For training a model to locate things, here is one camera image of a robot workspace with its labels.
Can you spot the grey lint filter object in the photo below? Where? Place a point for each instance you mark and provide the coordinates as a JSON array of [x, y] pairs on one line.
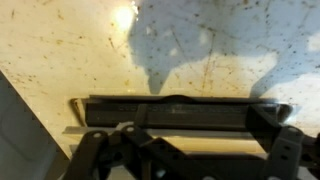
[[180, 112]]

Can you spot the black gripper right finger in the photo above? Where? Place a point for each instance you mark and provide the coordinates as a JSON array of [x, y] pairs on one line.
[[262, 126]]

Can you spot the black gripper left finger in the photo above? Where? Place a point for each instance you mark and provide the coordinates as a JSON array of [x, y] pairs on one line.
[[141, 114]]

